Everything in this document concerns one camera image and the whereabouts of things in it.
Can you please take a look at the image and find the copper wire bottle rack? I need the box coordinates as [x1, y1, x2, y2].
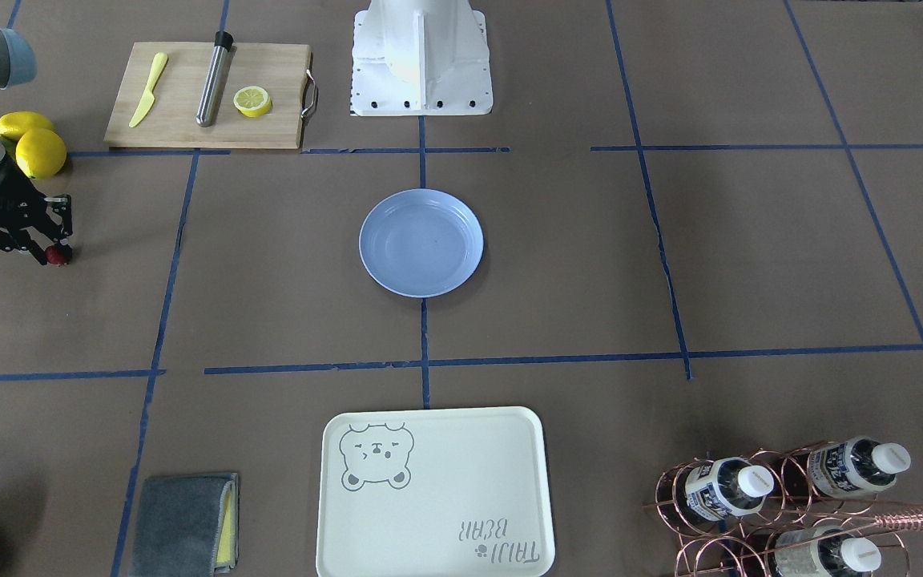
[644, 441, 923, 576]

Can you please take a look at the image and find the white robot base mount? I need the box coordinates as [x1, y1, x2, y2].
[349, 1, 494, 117]

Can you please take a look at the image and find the blue plastic plate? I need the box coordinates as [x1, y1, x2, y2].
[358, 188, 485, 299]

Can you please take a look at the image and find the grey folded cloth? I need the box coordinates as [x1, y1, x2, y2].
[128, 471, 240, 576]

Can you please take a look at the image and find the red strawberry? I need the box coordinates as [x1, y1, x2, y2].
[45, 244, 74, 266]

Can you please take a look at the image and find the steel cylinder black cap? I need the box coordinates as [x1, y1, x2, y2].
[195, 30, 234, 127]

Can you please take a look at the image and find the lemon half slice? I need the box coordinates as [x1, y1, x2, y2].
[233, 87, 272, 118]

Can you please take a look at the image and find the cream bear tray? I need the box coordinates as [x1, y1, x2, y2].
[316, 406, 556, 576]

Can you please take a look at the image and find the yellow lemon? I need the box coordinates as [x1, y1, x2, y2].
[0, 111, 55, 143]
[15, 128, 67, 180]

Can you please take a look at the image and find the wooden cutting board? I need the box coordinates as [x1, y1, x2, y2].
[103, 42, 313, 151]

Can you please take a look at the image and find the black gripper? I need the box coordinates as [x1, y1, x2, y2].
[0, 159, 73, 265]

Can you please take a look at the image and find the yellow plastic knife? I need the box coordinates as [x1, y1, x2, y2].
[128, 52, 169, 128]

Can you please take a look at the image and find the yellow lemon back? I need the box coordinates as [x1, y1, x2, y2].
[0, 111, 55, 143]

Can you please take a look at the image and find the yellow lemon front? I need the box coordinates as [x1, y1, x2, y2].
[15, 128, 67, 180]

